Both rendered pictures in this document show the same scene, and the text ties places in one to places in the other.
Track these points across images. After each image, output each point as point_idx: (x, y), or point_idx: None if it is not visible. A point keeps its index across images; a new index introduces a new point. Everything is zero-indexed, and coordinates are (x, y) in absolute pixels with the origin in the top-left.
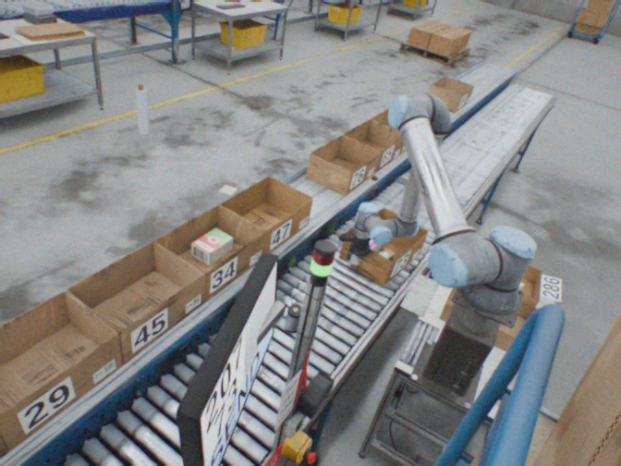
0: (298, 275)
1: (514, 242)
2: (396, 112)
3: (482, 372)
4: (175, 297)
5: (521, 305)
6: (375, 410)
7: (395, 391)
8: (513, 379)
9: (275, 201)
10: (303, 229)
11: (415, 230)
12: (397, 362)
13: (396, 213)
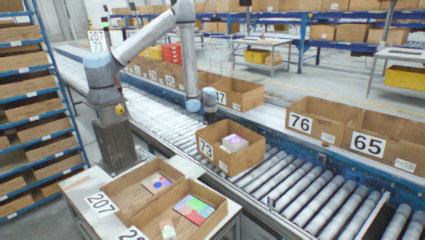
0: None
1: (92, 53)
2: None
3: (109, 177)
4: (175, 76)
5: (136, 210)
6: None
7: None
8: (93, 191)
9: (259, 101)
10: (234, 110)
11: (186, 104)
12: (139, 146)
13: (301, 179)
